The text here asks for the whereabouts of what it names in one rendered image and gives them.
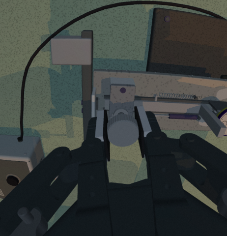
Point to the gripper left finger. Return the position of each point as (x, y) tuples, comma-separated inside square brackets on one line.
[(91, 166)]

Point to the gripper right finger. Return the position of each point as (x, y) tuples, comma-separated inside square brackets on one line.
[(163, 166)]

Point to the grey knurled thumb-knob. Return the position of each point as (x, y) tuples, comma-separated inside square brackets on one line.
[(122, 131)]

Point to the grey sprung jaw bar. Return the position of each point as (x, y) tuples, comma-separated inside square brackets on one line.
[(213, 120)]

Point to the grey carriage block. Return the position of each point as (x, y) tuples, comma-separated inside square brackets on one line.
[(120, 97)]

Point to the purple guide rod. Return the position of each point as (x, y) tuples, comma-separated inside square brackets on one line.
[(183, 116)]

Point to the steel coil spring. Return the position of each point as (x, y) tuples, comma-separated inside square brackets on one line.
[(177, 95)]

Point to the grey sensor box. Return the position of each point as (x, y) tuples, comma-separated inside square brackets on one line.
[(12, 162)]

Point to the dark fixed jaw block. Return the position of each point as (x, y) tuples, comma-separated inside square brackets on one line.
[(219, 105)]

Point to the white round pad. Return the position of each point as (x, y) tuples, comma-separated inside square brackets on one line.
[(224, 94)]

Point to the light grey square plate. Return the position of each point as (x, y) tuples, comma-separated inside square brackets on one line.
[(71, 50)]

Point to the dark brown display unit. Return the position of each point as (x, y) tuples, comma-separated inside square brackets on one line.
[(190, 44)]

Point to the purple round button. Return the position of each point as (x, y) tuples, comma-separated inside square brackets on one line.
[(167, 18)]

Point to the beige holder base plate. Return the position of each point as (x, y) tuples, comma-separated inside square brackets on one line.
[(161, 83)]

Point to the dark brown upright post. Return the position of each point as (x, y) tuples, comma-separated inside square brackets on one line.
[(87, 83)]

